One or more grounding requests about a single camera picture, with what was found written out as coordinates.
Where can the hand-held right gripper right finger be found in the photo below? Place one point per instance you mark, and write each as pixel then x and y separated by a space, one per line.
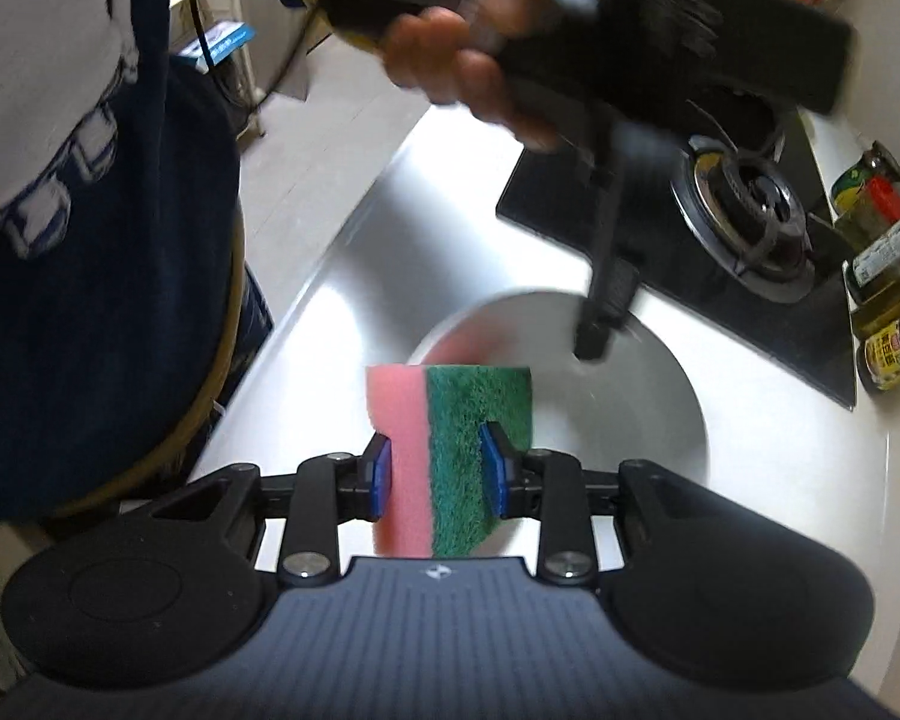
pixel 493 472

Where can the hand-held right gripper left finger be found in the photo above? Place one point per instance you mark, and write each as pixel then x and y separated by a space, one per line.
pixel 381 472

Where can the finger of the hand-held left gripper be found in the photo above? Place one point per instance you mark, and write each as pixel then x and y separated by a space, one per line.
pixel 607 300

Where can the pink and green sponge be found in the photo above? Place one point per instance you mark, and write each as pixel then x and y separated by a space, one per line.
pixel 450 420

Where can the white patterned bowl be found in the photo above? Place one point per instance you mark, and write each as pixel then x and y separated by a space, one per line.
pixel 615 420

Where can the person's left hand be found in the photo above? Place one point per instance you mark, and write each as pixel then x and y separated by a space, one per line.
pixel 480 82

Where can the black glass gas stove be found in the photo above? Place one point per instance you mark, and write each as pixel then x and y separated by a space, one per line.
pixel 720 315

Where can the dark lid green label jar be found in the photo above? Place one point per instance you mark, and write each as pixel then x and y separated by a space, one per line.
pixel 855 184

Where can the red lid jar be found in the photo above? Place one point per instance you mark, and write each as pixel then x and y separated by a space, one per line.
pixel 885 202

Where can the black cap oil bottle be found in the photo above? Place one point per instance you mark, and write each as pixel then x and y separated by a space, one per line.
pixel 889 307

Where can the yellow cap clear bottle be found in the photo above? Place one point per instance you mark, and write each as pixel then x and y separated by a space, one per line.
pixel 885 251

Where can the yellow label sauce jar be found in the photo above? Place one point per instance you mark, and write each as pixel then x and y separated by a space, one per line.
pixel 896 352

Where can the person's dark printed shirt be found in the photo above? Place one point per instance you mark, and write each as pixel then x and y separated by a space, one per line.
pixel 82 315

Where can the blue box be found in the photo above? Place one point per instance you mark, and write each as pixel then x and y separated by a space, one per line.
pixel 225 41

